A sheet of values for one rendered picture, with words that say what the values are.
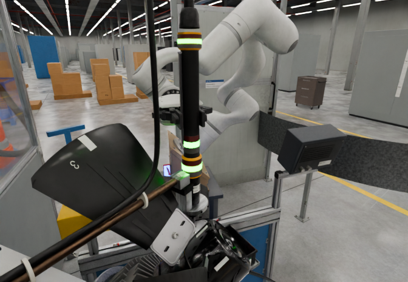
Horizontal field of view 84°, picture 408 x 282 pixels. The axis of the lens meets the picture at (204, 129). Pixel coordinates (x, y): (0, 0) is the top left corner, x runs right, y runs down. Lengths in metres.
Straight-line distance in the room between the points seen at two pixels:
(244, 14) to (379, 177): 1.89
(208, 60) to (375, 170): 1.88
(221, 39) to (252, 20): 0.10
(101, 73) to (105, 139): 7.41
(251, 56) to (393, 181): 1.74
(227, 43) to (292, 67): 9.49
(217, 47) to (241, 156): 2.23
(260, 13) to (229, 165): 2.23
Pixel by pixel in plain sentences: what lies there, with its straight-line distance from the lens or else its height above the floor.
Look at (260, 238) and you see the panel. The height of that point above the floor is 0.69.
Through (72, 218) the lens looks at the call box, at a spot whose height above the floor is 1.07.
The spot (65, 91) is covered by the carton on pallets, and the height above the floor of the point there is 0.26.
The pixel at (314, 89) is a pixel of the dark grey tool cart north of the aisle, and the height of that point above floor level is 0.60.
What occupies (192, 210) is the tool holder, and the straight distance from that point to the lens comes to 0.52.
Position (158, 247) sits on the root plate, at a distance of 0.48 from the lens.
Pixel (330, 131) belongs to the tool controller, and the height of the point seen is 1.24.
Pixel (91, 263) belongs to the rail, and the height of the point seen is 0.83.
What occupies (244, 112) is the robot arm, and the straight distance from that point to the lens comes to 1.07.
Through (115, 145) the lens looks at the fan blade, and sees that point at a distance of 0.49.
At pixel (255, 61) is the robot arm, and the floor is 1.56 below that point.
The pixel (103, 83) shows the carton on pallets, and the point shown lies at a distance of 7.91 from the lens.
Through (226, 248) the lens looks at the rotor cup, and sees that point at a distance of 0.47.
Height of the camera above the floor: 1.59
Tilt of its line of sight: 19 degrees down
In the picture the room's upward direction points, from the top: straight up
